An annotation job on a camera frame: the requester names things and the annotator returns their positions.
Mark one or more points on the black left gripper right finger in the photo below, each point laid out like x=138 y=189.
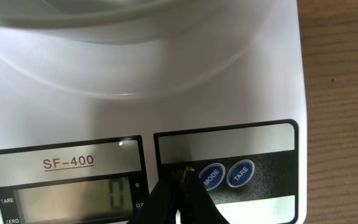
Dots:
x=196 y=206

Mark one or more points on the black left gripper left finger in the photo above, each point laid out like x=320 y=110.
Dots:
x=162 y=204

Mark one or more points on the white digital kitchen scale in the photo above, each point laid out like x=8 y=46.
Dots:
x=88 y=128

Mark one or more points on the grey bowl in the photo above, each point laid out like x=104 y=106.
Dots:
x=124 y=21

